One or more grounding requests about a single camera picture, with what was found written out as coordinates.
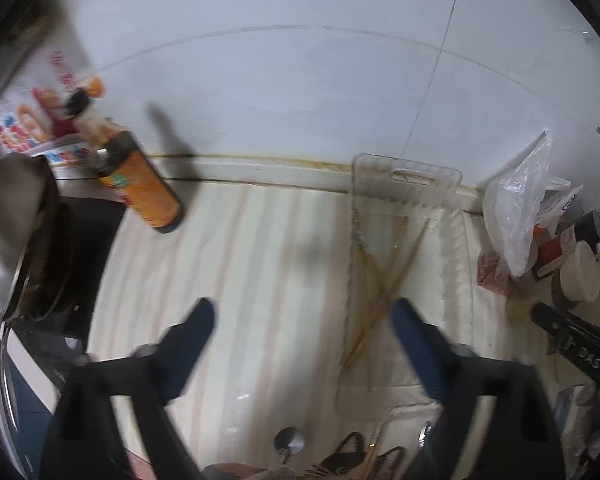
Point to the jar with beige lid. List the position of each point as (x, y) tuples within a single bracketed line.
[(577, 272)]

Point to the clear plastic utensil tray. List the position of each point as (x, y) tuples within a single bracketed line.
[(420, 195)]

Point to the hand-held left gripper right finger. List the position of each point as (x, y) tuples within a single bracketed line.
[(420, 355)]

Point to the red spice packet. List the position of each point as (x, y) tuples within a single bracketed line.
[(495, 275)]

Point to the pile of wooden chopsticks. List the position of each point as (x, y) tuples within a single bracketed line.
[(380, 300)]

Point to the black induction cooktop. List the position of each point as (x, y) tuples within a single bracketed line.
[(92, 240)]

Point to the orange label sauce bottle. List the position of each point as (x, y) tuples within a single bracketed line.
[(145, 190)]

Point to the cat-shaped mat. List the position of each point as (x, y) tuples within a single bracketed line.
[(347, 452)]

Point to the stainless steel wok lid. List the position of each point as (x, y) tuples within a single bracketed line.
[(10, 205)]

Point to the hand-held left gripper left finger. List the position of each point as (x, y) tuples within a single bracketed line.
[(192, 345)]

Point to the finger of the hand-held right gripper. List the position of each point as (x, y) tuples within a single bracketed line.
[(550, 317)]

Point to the orange packet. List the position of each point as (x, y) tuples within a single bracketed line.
[(550, 252)]

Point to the white salt bag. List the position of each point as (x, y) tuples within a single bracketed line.
[(562, 200)]

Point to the black wok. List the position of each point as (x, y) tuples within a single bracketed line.
[(50, 260)]

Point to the clear plastic bag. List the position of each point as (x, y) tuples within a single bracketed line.
[(510, 220)]

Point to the long brown chopstick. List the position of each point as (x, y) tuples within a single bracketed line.
[(376, 442), (367, 462)]

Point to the colourful wall sticker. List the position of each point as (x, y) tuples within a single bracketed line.
[(25, 120)]

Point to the metal spoon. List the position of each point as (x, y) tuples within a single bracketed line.
[(423, 432), (290, 441)]

